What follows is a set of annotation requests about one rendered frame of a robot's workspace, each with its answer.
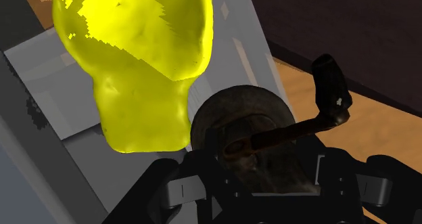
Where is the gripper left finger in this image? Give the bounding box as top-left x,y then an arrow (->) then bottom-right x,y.
101,128 -> 253,224

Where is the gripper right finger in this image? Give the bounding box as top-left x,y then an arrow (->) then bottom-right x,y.
307,135 -> 422,224

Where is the grey table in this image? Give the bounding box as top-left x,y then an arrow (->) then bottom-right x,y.
0,0 -> 291,224

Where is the dark brown crank grinder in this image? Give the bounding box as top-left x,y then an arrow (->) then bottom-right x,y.
190,53 -> 353,194

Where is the yellow lumpy figure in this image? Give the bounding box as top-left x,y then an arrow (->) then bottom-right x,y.
51,0 -> 214,154

